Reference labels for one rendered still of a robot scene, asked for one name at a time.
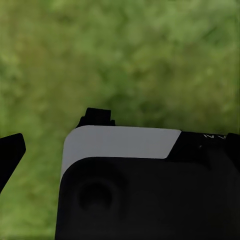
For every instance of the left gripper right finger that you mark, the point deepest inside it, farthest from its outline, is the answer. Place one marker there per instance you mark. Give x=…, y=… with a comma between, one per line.
x=232, y=149

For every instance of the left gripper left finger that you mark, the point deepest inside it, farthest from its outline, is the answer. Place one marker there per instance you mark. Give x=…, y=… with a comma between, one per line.
x=12, y=150

